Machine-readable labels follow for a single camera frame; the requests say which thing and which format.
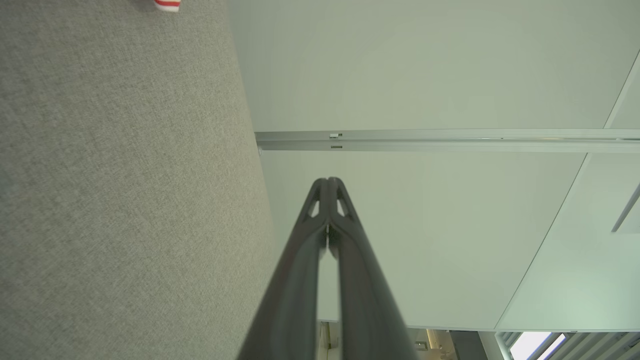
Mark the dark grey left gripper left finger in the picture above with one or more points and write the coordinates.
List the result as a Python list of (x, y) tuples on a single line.
[(295, 280)]

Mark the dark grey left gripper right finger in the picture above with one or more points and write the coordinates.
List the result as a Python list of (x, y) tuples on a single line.
[(362, 300)]

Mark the red shirt white striped sleeves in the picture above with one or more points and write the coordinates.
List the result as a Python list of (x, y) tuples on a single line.
[(167, 4)]

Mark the window with grey blinds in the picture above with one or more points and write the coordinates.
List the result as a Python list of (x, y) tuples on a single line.
[(535, 346)]

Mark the short grey wall rail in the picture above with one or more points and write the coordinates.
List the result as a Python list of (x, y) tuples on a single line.
[(627, 210)]

